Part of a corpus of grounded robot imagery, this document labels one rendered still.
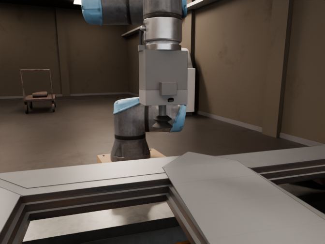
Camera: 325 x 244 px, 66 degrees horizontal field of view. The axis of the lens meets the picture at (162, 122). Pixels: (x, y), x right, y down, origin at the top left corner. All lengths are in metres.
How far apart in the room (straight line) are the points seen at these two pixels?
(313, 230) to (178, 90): 0.31
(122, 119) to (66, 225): 0.38
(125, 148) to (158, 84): 0.46
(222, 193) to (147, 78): 0.24
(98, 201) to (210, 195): 0.20
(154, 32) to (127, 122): 0.46
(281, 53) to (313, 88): 0.72
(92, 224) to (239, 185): 0.39
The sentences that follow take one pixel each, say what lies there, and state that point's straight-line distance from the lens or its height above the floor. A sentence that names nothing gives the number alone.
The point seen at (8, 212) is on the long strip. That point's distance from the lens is 0.46.
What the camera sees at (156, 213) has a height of 0.68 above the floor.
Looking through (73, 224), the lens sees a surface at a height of 0.68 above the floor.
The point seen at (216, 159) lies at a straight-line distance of 0.61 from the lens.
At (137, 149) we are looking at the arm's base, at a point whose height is 0.79.
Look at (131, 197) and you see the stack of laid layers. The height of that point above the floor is 0.83.
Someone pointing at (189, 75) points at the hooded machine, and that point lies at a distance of 5.97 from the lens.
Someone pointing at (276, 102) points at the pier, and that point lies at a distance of 4.35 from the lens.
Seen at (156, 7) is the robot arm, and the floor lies 1.17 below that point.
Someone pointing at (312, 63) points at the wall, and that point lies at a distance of 4.11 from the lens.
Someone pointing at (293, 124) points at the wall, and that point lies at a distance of 4.29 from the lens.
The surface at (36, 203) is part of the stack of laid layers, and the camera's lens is 0.50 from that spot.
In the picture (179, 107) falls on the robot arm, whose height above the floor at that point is 0.93.
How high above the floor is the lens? 1.06
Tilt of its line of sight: 12 degrees down
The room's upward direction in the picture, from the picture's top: straight up
